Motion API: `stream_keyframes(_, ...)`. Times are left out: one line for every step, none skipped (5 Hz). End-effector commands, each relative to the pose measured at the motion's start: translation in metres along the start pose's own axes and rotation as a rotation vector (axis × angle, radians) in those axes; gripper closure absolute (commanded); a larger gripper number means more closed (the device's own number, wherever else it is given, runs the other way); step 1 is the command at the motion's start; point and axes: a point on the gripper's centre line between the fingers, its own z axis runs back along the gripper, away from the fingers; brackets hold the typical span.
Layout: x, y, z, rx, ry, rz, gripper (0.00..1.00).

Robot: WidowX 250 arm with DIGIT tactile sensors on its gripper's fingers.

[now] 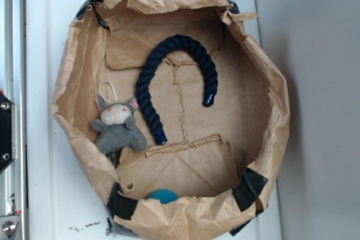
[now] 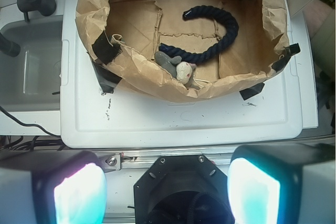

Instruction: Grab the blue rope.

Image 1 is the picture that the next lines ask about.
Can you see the grey plush bunny toy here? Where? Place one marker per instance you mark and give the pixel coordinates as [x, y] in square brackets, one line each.
[117, 124]

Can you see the brown paper bag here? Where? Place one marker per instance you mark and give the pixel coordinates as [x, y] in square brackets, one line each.
[223, 152]

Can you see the teal ball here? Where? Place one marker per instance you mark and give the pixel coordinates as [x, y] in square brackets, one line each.
[165, 196]

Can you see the aluminium frame rail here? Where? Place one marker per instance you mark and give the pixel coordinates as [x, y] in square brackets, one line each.
[14, 199]

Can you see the black bracket with screws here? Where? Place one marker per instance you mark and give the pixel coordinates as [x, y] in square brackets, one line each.
[7, 130]

